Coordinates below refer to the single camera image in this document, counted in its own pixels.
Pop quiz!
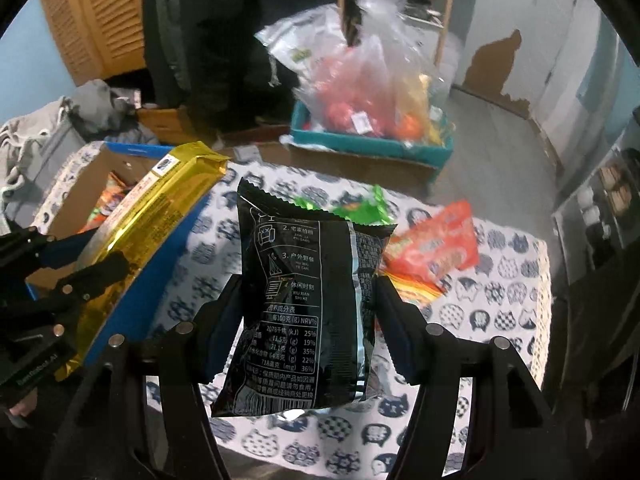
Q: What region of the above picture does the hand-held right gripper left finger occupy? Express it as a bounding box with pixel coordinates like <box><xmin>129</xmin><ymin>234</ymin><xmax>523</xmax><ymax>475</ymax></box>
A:
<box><xmin>50</xmin><ymin>275</ymin><xmax>246</xmax><ymax>480</ymax></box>

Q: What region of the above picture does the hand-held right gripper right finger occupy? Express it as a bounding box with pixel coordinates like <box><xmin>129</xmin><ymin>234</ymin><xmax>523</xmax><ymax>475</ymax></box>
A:
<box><xmin>375</xmin><ymin>275</ymin><xmax>586</xmax><ymax>480</ymax></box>

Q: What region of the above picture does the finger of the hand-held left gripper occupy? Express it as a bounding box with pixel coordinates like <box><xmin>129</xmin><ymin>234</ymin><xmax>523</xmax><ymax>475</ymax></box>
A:
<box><xmin>27</xmin><ymin>251</ymin><xmax>132</xmax><ymax>323</ymax></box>
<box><xmin>0</xmin><ymin>225</ymin><xmax>97</xmax><ymax>275</ymax></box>

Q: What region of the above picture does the blue-rimmed cardboard box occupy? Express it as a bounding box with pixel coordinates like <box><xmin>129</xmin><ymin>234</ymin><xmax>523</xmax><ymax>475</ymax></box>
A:
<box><xmin>25</xmin><ymin>141</ymin><xmax>232</xmax><ymax>377</ymax></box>

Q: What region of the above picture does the orange peanut snack packet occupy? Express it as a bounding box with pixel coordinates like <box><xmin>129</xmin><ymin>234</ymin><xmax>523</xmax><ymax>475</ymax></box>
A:
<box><xmin>86</xmin><ymin>190</ymin><xmax>135</xmax><ymax>229</ymax></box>

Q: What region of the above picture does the black snack packet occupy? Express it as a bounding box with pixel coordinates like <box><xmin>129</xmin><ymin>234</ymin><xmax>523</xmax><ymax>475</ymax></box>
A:
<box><xmin>210</xmin><ymin>177</ymin><xmax>394</xmax><ymax>418</ymax></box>

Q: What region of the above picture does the long gold snack packet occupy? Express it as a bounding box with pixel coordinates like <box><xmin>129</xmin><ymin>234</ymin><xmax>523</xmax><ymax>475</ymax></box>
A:
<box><xmin>54</xmin><ymin>141</ymin><xmax>231</xmax><ymax>386</ymax></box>

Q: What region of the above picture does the orange chips packet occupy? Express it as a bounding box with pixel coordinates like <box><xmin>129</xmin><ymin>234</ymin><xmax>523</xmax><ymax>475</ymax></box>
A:
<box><xmin>106</xmin><ymin>171</ymin><xmax>147</xmax><ymax>199</ymax></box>

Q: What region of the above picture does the person's left hand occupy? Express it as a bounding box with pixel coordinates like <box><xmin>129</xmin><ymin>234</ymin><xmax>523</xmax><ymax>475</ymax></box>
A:
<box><xmin>6</xmin><ymin>391</ymin><xmax>41</xmax><ymax>429</ymax></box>

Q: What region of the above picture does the red-yellow striped snack packet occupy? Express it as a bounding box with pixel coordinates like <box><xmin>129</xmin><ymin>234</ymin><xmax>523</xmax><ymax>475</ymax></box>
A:
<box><xmin>384</xmin><ymin>269</ymin><xmax>447</xmax><ymax>307</ymax></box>

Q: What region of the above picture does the cat print tablecloth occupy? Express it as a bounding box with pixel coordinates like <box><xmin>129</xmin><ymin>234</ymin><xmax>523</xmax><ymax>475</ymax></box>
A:
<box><xmin>29</xmin><ymin>141</ymin><xmax>552</xmax><ymax>479</ymax></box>

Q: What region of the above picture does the red-orange snack packet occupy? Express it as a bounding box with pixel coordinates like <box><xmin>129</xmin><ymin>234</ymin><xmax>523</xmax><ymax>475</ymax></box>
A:
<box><xmin>384</xmin><ymin>201</ymin><xmax>482</xmax><ymax>292</ymax></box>

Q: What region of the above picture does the light grey hoodie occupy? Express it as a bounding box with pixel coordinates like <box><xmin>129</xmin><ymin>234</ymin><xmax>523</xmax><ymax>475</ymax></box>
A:
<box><xmin>0</xmin><ymin>96</ymin><xmax>87</xmax><ymax>212</ymax></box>

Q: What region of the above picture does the green snack packet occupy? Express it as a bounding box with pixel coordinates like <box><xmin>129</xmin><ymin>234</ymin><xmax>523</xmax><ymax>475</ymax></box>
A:
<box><xmin>293</xmin><ymin>194</ymin><xmax>342</xmax><ymax>217</ymax></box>
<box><xmin>329</xmin><ymin>184</ymin><xmax>397</xmax><ymax>227</ymax></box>

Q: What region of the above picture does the dark grey clothes pile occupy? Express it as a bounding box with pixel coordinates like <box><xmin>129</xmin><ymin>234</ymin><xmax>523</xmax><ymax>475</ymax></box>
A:
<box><xmin>66</xmin><ymin>79</ymin><xmax>162</xmax><ymax>144</ymax></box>

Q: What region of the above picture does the wooden crate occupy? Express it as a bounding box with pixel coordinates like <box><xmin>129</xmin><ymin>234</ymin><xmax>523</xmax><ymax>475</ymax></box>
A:
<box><xmin>134</xmin><ymin>106</ymin><xmax>202</xmax><ymax>144</ymax></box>

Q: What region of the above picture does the brown cardboard box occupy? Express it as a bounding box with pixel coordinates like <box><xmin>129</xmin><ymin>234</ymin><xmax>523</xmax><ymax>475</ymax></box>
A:
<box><xmin>219</xmin><ymin>141</ymin><xmax>442</xmax><ymax>197</ymax></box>

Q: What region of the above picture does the teal box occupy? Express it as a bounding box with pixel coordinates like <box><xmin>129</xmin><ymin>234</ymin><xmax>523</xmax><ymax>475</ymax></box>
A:
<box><xmin>289</xmin><ymin>100</ymin><xmax>457</xmax><ymax>169</ymax></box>

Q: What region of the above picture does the metal shoe rack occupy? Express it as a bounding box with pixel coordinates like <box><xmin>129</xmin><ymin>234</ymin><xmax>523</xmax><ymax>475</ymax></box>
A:
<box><xmin>549</xmin><ymin>144</ymin><xmax>640</xmax><ymax>272</ymax></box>

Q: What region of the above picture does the clear bag of oranges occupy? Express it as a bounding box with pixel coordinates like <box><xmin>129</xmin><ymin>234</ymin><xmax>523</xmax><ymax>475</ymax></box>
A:
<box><xmin>294</xmin><ymin>34</ymin><xmax>442</xmax><ymax>142</ymax></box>

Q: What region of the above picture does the wooden louvered wardrobe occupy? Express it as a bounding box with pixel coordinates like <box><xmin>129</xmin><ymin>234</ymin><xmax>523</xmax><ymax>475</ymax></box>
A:
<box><xmin>36</xmin><ymin>0</ymin><xmax>152</xmax><ymax>87</ymax></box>

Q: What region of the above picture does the black coat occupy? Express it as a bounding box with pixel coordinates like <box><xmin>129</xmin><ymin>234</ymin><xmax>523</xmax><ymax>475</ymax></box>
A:
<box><xmin>144</xmin><ymin>0</ymin><xmax>347</xmax><ymax>137</ymax></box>

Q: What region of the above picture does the white printed bag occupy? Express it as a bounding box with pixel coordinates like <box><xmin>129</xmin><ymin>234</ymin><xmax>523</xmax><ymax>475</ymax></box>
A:
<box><xmin>254</xmin><ymin>4</ymin><xmax>347</xmax><ymax>87</ymax></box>

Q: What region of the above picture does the wooden shelf rack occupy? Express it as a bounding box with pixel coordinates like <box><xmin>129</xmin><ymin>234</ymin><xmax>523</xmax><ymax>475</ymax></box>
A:
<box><xmin>336</xmin><ymin>0</ymin><xmax>459</xmax><ymax>67</ymax></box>

